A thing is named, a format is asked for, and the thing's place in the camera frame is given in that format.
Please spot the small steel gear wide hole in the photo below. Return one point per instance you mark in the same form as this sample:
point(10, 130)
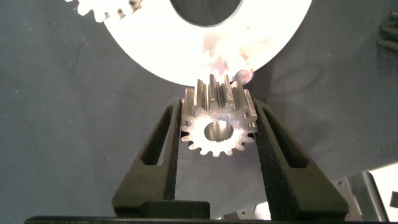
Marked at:
point(197, 124)

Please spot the boxy shiny wrist camera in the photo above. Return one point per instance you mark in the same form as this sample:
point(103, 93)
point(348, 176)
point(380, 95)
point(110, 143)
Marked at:
point(367, 193)

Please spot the round white plate with pins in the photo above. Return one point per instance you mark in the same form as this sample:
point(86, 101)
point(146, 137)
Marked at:
point(168, 46)

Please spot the dark mat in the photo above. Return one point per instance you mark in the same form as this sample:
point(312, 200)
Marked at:
point(62, 124)

